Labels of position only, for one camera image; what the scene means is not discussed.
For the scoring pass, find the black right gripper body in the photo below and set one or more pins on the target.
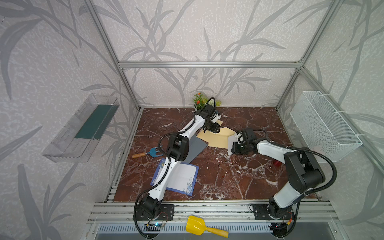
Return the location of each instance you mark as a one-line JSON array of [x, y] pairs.
[[240, 148]]

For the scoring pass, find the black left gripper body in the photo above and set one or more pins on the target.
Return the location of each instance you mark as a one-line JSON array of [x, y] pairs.
[[212, 127]]

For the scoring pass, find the grey-blue paper envelope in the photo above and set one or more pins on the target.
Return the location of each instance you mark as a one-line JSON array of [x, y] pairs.
[[196, 147]]

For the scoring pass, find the blue floral letter paper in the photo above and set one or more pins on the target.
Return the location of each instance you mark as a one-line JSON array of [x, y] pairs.
[[177, 177]]

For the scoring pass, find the red bordered pink letter paper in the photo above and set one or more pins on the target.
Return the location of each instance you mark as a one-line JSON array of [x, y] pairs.
[[231, 140]]

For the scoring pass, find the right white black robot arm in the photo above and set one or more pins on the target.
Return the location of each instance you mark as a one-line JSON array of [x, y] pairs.
[[304, 173]]

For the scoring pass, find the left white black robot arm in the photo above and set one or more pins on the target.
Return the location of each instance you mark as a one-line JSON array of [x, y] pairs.
[[175, 148]]

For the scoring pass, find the artificial flower plant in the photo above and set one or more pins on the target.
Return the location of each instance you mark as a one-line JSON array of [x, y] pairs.
[[200, 100]]

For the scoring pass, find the yellow plastic scoop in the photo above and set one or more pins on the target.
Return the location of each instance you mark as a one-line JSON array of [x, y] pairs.
[[197, 226]]

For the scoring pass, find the green circuit board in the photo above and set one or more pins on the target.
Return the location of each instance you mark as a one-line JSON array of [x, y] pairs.
[[155, 226]]

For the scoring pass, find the teal handled tool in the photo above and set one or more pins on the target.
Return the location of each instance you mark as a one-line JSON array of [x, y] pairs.
[[153, 152]]

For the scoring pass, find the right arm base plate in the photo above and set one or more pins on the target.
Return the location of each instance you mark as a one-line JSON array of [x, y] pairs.
[[259, 211]]

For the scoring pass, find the white wire mesh basket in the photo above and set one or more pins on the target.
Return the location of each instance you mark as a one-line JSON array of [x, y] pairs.
[[323, 128]]

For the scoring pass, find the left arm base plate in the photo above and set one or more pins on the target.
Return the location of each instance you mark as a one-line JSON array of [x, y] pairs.
[[162, 212]]

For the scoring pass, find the clear acrylic wall shelf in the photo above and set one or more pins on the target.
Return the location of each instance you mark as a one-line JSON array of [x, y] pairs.
[[78, 139]]

